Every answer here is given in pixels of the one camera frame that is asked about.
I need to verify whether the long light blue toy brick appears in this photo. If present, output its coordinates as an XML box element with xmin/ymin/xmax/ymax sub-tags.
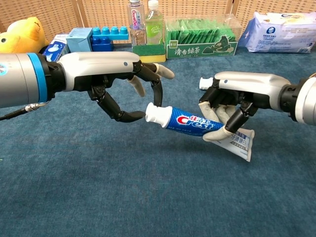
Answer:
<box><xmin>91</xmin><ymin>26</ymin><xmax>129</xmax><ymax>40</ymax></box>

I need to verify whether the light blue Crest toothpaste tube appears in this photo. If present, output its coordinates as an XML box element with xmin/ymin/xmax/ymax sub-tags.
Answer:
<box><xmin>198</xmin><ymin>77</ymin><xmax>215</xmax><ymax>91</ymax></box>

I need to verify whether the green tea sachet box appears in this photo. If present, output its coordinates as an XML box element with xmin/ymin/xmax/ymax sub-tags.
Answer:
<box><xmin>165</xmin><ymin>13</ymin><xmax>243</xmax><ymax>59</ymax></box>

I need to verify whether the light blue cardboard box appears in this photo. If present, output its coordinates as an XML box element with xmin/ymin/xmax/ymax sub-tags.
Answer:
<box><xmin>66</xmin><ymin>27</ymin><xmax>94</xmax><ymax>53</ymax></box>

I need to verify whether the dark blue toy brick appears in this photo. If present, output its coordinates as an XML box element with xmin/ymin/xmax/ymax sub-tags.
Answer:
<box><xmin>91</xmin><ymin>37</ymin><xmax>115</xmax><ymax>52</ymax></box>

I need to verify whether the woven rattan folding screen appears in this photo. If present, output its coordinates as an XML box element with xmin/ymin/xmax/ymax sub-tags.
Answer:
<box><xmin>0</xmin><ymin>0</ymin><xmax>316</xmax><ymax>45</ymax></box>

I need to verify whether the white tissue pack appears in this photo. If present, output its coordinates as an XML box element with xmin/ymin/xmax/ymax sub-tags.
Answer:
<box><xmin>238</xmin><ymin>11</ymin><xmax>316</xmax><ymax>54</ymax></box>

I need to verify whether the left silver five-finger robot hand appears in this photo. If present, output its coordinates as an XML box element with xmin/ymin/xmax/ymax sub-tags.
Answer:
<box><xmin>48</xmin><ymin>51</ymin><xmax>175</xmax><ymax>123</ymax></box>

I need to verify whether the dark blue Crest toothpaste tube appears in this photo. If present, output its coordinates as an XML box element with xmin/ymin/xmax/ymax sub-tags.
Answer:
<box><xmin>145</xmin><ymin>102</ymin><xmax>255</xmax><ymax>162</ymax></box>

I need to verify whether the clear bottle with purple label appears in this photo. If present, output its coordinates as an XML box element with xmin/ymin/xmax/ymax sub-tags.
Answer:
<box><xmin>126</xmin><ymin>0</ymin><xmax>146</xmax><ymax>47</ymax></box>

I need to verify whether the blue table carpet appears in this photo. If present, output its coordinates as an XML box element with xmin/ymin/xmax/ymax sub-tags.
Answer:
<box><xmin>0</xmin><ymin>44</ymin><xmax>316</xmax><ymax>237</ymax></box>

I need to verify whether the green drink bottle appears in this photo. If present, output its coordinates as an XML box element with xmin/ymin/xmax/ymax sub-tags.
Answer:
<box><xmin>145</xmin><ymin>0</ymin><xmax>165</xmax><ymax>45</ymax></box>

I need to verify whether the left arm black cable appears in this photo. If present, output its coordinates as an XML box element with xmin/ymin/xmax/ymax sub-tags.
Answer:
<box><xmin>0</xmin><ymin>102</ymin><xmax>47</xmax><ymax>121</ymax></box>

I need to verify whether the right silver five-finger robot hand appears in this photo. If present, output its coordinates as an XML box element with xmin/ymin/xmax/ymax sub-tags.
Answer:
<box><xmin>198</xmin><ymin>71</ymin><xmax>293</xmax><ymax>143</ymax></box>

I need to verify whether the green and yellow sponge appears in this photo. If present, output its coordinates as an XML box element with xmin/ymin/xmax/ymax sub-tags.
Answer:
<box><xmin>132</xmin><ymin>41</ymin><xmax>166</xmax><ymax>63</ymax></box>

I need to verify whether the yellow chick plush toy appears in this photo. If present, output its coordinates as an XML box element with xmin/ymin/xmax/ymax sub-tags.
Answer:
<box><xmin>0</xmin><ymin>16</ymin><xmax>50</xmax><ymax>54</ymax></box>

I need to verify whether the blue white small box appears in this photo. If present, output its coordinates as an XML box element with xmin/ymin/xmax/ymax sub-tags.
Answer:
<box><xmin>41</xmin><ymin>34</ymin><xmax>71</xmax><ymax>62</ymax></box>

